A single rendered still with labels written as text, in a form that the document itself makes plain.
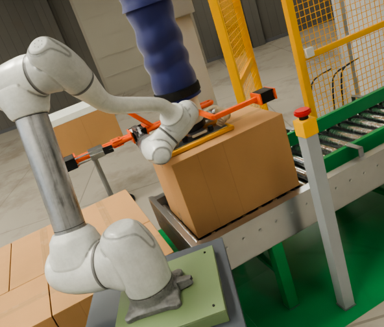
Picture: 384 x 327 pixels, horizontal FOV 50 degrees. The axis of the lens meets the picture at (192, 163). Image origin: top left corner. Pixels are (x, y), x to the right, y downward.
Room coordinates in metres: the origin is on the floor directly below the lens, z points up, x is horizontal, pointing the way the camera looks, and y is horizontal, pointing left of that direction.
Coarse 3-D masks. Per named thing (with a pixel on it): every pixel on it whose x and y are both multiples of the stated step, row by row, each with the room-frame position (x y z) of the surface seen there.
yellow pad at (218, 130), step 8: (208, 128) 1.87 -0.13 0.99; (216, 128) 1.87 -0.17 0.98; (224, 128) 1.85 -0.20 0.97; (232, 128) 1.85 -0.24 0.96; (200, 136) 1.84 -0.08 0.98; (208, 136) 1.82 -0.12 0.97; (216, 136) 1.83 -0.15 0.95; (184, 144) 1.81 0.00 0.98; (192, 144) 1.80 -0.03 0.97; (176, 152) 1.78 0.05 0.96
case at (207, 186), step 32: (256, 128) 1.80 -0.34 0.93; (192, 160) 1.70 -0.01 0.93; (224, 160) 1.75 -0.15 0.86; (256, 160) 1.79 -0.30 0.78; (288, 160) 1.84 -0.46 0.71; (192, 192) 1.69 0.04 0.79; (224, 192) 1.73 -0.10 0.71; (256, 192) 1.78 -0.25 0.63; (192, 224) 1.70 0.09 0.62; (224, 224) 1.72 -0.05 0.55
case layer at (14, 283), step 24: (120, 192) 2.58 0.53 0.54; (96, 216) 2.34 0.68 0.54; (120, 216) 2.22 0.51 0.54; (144, 216) 2.11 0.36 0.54; (24, 240) 2.36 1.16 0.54; (48, 240) 2.24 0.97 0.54; (0, 264) 2.15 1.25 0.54; (24, 264) 2.04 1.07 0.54; (0, 288) 1.88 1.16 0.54; (24, 288) 1.79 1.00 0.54; (48, 288) 1.72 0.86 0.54; (0, 312) 1.66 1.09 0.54; (24, 312) 1.59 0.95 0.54; (48, 312) 1.53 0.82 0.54; (72, 312) 1.51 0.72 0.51
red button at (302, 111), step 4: (300, 108) 1.56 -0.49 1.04; (304, 108) 1.54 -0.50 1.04; (308, 108) 1.53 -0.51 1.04; (296, 112) 1.53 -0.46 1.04; (300, 112) 1.52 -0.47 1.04; (304, 112) 1.51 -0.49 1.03; (308, 112) 1.51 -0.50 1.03; (296, 116) 1.53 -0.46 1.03; (300, 116) 1.51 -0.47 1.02; (304, 116) 1.51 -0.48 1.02; (308, 116) 1.53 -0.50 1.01; (300, 120) 1.53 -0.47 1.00
